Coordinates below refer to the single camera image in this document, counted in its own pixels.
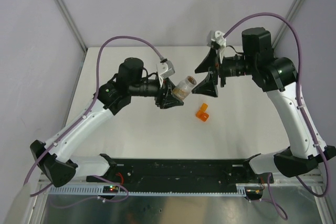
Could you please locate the right aluminium frame post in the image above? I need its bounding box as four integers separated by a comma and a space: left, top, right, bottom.
272, 0, 305, 49

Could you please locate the aluminium frame post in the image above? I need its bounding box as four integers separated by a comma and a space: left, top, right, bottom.
54, 0, 88, 54
272, 0, 305, 49

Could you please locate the grey slotted cable duct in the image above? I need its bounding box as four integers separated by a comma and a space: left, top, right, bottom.
48, 184, 263, 197

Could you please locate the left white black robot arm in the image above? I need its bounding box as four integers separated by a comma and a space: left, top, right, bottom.
30, 58, 184, 187

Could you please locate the clear pill bottle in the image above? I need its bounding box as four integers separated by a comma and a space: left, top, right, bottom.
173, 78, 195, 101

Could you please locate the purple cable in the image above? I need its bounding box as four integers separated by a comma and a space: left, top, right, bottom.
223, 12, 332, 220
23, 35, 166, 196

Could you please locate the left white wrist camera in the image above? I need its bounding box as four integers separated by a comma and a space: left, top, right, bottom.
156, 59, 175, 80

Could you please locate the aluminium side rail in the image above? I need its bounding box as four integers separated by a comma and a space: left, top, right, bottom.
263, 46, 323, 183

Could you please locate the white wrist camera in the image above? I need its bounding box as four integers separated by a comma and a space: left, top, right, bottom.
207, 30, 226, 60
156, 59, 175, 80

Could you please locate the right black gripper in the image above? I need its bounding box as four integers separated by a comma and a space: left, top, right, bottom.
192, 47, 256, 97

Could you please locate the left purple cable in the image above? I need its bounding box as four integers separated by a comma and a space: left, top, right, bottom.
23, 35, 166, 196

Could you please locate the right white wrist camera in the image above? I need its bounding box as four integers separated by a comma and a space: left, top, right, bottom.
207, 30, 226, 60

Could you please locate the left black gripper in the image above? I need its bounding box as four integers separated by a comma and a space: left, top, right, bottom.
129, 76, 184, 109

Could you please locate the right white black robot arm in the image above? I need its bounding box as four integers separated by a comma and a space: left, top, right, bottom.
192, 27, 335, 183

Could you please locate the left aluminium frame post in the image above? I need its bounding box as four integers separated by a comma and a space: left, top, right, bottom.
54, 0, 88, 54

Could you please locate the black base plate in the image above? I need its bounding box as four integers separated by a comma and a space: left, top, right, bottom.
102, 158, 274, 191

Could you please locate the orange pill organizer box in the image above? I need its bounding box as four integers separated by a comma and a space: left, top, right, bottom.
195, 103, 209, 122

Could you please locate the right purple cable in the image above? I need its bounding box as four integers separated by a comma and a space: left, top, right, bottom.
223, 12, 332, 220

